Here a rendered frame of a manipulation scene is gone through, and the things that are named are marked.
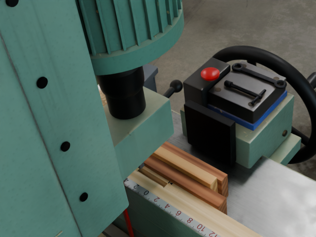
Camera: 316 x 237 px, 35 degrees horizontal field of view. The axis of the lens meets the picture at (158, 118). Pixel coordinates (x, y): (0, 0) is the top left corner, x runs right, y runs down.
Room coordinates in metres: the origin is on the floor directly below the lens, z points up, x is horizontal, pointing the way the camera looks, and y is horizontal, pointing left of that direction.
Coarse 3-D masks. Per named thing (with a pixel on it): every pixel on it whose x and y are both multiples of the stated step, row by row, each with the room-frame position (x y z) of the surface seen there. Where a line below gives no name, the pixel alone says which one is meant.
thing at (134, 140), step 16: (160, 96) 0.52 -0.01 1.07; (144, 112) 0.49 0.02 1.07; (160, 112) 0.50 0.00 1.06; (112, 128) 0.47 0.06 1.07; (128, 128) 0.47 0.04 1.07; (144, 128) 0.48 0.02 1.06; (160, 128) 0.50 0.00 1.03; (128, 144) 0.45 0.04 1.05; (144, 144) 0.47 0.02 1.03; (160, 144) 0.49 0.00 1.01; (128, 160) 0.45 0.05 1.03; (144, 160) 0.47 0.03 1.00
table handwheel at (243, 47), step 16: (224, 48) 0.80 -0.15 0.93; (240, 48) 0.76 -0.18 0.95; (256, 48) 0.75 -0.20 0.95; (272, 64) 0.71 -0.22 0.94; (288, 64) 0.70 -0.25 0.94; (288, 80) 0.68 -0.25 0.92; (304, 80) 0.67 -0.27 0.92; (304, 96) 0.65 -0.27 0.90; (304, 144) 0.65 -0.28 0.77; (304, 160) 0.65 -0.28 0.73
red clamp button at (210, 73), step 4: (208, 68) 0.62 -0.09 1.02; (212, 68) 0.62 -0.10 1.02; (204, 72) 0.61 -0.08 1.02; (208, 72) 0.61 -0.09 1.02; (212, 72) 0.61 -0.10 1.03; (216, 72) 0.61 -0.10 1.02; (204, 76) 0.61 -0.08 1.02; (208, 76) 0.60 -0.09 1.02; (212, 76) 0.60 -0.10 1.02; (216, 76) 0.60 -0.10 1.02; (208, 80) 0.60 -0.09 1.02; (212, 80) 0.60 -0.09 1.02
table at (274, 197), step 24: (288, 144) 0.57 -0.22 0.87; (240, 168) 0.51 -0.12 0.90; (264, 168) 0.50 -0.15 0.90; (288, 168) 0.50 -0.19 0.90; (240, 192) 0.46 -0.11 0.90; (264, 192) 0.46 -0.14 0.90; (288, 192) 0.45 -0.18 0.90; (312, 192) 0.44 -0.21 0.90; (120, 216) 0.49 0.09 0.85; (240, 216) 0.42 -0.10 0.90; (264, 216) 0.41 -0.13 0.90; (288, 216) 0.41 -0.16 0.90; (312, 216) 0.40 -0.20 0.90
